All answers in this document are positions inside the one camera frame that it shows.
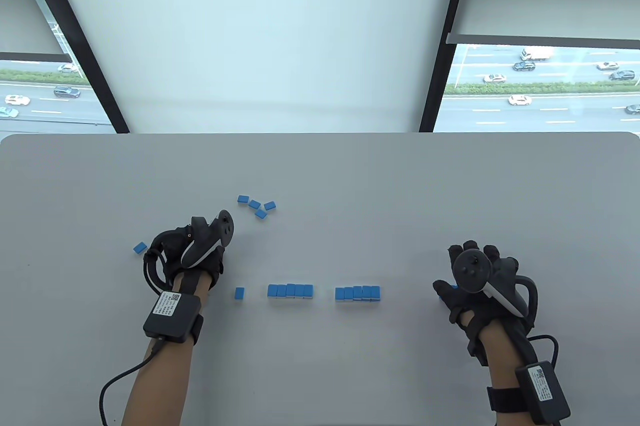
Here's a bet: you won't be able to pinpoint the person's right hand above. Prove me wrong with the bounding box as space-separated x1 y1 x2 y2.
433 240 540 368

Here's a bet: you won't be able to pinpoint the person's left hand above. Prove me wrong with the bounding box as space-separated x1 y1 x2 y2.
150 224 226 293

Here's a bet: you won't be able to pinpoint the blue mahjong tiles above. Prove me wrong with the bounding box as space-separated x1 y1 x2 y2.
133 195 277 254

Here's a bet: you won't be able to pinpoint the person's left forearm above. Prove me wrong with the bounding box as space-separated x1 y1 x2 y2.
121 270 212 426

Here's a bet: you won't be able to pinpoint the person's right forearm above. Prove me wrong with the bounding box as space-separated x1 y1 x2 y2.
479 322 553 426

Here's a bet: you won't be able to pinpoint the black white handheld controller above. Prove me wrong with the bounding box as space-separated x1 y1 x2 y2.
451 251 540 319
145 210 235 269

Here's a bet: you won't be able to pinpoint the wide white roller blind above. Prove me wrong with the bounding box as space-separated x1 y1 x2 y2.
44 0 461 133

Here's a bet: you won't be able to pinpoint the black window frame pillar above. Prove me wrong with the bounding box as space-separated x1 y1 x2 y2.
20 0 132 134
419 0 475 133

